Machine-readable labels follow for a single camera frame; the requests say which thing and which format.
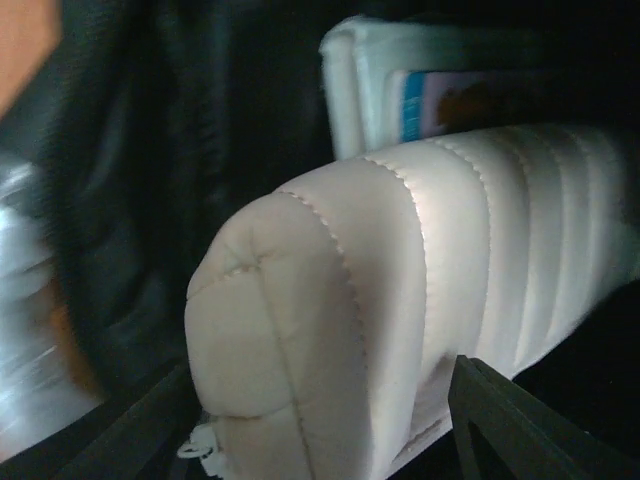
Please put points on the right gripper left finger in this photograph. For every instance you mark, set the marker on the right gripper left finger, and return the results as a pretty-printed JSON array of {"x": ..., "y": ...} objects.
[{"x": 139, "y": 429}]

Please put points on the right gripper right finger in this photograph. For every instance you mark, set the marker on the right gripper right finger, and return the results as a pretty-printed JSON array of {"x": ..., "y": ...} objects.
[{"x": 493, "y": 418}]

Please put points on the cream quilted pencil case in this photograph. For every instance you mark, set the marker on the cream quilted pencil case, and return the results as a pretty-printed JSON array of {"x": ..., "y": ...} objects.
[{"x": 324, "y": 321}]

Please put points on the black student bag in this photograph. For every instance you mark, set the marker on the black student bag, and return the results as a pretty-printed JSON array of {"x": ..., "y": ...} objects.
[{"x": 153, "y": 123}]

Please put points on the purple dog picture book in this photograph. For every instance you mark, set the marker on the purple dog picture book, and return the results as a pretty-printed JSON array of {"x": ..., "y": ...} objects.
[{"x": 423, "y": 104}]

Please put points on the grey Gatsby book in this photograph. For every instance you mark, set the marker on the grey Gatsby book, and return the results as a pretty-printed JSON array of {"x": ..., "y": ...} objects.
[{"x": 360, "y": 53}]

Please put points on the silver bag handle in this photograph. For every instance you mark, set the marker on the silver bag handle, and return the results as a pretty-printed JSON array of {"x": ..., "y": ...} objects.
[{"x": 41, "y": 392}]

